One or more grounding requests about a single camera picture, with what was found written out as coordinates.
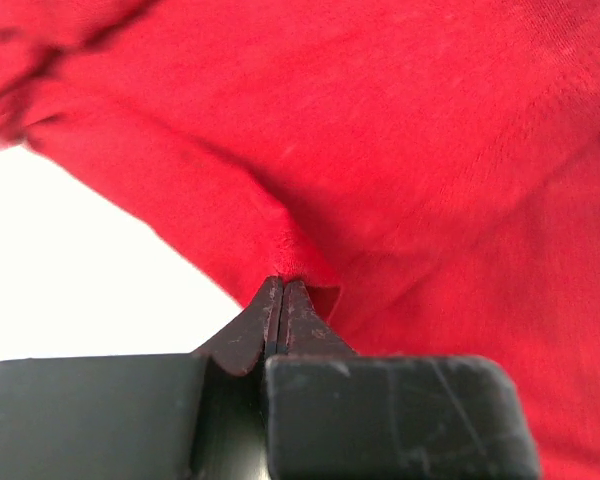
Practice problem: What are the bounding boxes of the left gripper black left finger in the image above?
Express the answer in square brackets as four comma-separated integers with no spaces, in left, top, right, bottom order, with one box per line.
[0,277,283,479]

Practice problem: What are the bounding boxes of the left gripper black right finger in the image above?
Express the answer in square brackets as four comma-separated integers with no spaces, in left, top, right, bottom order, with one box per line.
[264,281,542,479]

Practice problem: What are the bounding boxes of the dark red t shirt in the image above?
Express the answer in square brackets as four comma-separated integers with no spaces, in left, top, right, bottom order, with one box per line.
[0,1,600,479]

